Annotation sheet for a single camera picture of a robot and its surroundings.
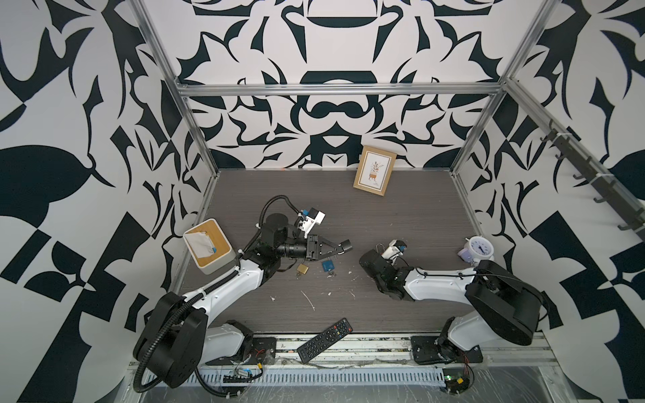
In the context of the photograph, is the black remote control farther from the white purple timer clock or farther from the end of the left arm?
the white purple timer clock

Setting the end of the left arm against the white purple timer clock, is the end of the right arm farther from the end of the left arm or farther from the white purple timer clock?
the white purple timer clock

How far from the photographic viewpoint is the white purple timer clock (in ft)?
3.05

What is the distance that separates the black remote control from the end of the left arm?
0.25 m

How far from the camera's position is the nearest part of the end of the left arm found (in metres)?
0.66

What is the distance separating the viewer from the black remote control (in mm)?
741

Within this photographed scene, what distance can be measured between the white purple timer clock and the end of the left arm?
0.52m
